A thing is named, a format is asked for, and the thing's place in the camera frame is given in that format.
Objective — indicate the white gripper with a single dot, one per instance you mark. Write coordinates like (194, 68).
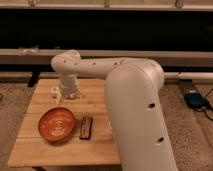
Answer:
(69, 86)

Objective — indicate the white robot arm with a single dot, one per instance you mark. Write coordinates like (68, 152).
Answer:
(131, 92)

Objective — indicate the white plastic bottle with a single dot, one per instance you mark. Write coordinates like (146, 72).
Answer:
(54, 91)

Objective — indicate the orange round plate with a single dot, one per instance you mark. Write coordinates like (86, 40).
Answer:
(56, 124)

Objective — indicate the dark rectangular box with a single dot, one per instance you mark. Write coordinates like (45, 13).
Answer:
(86, 127)

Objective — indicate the blue power adapter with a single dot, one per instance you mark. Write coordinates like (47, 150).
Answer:
(194, 100)

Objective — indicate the grey window ledge rail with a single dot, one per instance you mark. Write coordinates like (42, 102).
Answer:
(165, 58)

